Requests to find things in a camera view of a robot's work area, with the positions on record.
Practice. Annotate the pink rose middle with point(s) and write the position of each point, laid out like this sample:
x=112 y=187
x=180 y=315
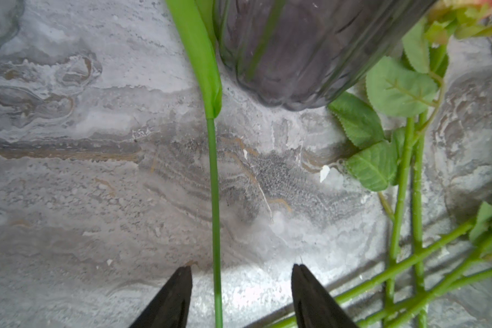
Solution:
x=403 y=97

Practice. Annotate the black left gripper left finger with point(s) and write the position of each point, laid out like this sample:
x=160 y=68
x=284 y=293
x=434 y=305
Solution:
x=170 y=307

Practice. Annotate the purple ribbed glass vase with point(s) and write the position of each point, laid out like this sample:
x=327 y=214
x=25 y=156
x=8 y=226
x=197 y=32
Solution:
x=304 y=54

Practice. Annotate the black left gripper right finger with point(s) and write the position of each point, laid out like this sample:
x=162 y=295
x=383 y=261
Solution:
x=313 y=305

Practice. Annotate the orange rose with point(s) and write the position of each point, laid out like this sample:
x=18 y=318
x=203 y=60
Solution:
x=408 y=309
x=484 y=213

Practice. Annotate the pink rose upper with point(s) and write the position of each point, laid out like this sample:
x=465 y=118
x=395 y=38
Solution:
x=416 y=213

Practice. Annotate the pink rose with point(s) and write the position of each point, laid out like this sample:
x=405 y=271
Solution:
x=416 y=213
x=403 y=97

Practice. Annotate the pink tulip bud flower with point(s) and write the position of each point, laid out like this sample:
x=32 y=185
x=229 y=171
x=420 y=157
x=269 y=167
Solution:
x=194 y=23

